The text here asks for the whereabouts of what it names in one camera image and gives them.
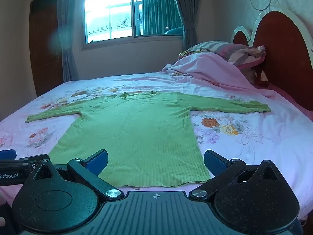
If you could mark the window with white frame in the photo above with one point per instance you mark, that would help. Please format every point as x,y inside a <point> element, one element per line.
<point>110,12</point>

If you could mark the brown wooden door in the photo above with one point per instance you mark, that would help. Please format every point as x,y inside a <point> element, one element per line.
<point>44,41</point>

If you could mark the red wooden headboard white trim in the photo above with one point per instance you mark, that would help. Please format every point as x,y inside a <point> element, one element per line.
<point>281,41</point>

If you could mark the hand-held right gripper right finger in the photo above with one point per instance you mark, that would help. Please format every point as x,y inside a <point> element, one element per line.
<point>214,162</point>

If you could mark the striped colourful pillow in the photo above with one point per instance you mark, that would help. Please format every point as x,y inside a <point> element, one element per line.
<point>220,49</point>

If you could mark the green ribbed knit sweater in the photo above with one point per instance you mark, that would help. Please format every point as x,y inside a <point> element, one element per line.
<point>137,132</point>

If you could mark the pink blanket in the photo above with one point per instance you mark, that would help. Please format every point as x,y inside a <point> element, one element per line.
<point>207,68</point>

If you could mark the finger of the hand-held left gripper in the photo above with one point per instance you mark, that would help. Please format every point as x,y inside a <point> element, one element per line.
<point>7,154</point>
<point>30,159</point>

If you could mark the grey curtain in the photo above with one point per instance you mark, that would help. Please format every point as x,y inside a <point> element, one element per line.
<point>68,41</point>
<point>185,9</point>

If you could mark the person's left hand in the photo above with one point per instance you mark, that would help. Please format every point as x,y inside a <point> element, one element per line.
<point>2,221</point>

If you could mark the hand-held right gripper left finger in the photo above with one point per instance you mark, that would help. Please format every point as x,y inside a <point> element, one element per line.
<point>99,162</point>

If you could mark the floral bed sheet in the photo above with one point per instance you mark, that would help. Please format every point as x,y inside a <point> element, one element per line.
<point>244,137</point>

